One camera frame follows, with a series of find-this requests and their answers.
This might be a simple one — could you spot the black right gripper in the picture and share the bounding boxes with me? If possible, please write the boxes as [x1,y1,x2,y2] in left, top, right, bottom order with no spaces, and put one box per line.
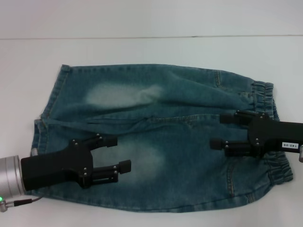
[210,110,303,159]

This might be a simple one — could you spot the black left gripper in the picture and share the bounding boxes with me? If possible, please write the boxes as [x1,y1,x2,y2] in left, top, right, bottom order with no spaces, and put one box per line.
[20,133,132,191]

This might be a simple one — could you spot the blue denim shorts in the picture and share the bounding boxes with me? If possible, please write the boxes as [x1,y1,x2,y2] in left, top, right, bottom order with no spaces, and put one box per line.
[30,63,294,213]

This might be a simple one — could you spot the thin dark cable with plug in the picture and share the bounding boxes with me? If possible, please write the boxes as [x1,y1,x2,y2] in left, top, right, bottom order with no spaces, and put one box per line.
[0,195,45,209]

